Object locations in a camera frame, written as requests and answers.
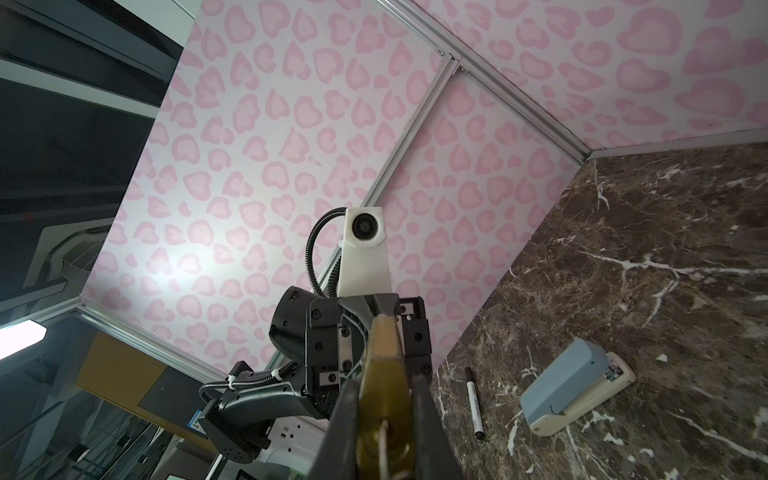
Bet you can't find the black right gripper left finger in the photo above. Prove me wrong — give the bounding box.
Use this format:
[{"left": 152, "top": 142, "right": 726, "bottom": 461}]
[{"left": 307, "top": 379, "right": 360, "bottom": 480}]

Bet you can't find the brass padlock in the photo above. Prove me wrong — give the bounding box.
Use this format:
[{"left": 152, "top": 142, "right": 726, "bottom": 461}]
[{"left": 356, "top": 315, "right": 415, "bottom": 479}]

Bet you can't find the black white marker pen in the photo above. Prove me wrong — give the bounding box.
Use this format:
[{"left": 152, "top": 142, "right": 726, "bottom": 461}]
[{"left": 464, "top": 367, "right": 486, "bottom": 441}]

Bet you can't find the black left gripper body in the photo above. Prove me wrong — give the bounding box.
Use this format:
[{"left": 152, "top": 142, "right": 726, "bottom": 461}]
[{"left": 305, "top": 293, "right": 433, "bottom": 387}]

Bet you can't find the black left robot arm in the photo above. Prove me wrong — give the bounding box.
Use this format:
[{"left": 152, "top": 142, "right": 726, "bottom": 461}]
[{"left": 198, "top": 286, "right": 432, "bottom": 464}]

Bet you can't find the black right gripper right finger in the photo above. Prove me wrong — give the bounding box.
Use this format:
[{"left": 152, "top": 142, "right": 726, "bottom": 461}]
[{"left": 411, "top": 375, "right": 464, "bottom": 480}]

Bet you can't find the blue grey stapler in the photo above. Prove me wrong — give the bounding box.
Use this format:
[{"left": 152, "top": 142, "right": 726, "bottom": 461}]
[{"left": 520, "top": 339, "right": 636, "bottom": 437}]

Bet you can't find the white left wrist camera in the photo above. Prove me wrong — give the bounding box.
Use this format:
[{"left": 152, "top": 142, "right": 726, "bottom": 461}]
[{"left": 337, "top": 207, "right": 393, "bottom": 297}]

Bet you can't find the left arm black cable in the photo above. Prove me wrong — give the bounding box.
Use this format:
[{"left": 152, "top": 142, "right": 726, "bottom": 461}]
[{"left": 304, "top": 206, "right": 349, "bottom": 298}]

